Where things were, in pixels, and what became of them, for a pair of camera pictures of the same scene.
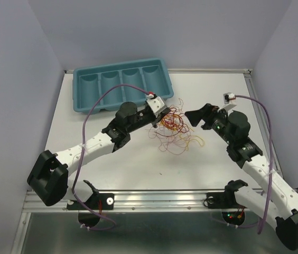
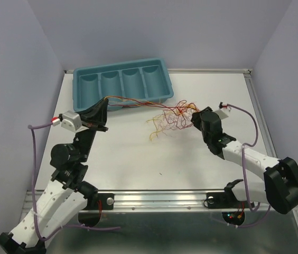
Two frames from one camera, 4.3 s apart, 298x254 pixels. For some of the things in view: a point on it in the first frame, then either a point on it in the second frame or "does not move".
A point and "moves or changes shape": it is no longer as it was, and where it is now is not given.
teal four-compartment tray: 105,87 does not move
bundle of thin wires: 173,133 moves or changes shape
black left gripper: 155,119 -> 96,114
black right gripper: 207,112 -> 196,117
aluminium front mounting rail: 141,201 does not move
